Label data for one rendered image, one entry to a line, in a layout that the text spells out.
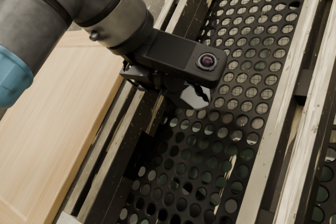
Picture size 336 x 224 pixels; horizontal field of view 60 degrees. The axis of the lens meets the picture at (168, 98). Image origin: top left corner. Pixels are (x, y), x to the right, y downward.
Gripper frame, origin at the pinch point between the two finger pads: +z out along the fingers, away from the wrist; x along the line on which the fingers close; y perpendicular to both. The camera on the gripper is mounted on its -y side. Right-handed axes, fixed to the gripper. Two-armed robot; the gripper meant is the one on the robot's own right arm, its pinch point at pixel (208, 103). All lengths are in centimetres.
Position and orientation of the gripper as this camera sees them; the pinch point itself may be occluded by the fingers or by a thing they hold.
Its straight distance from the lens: 49.6
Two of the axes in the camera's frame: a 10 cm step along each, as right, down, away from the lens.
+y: -7.5, -1.3, 6.5
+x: -4.0, 8.7, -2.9
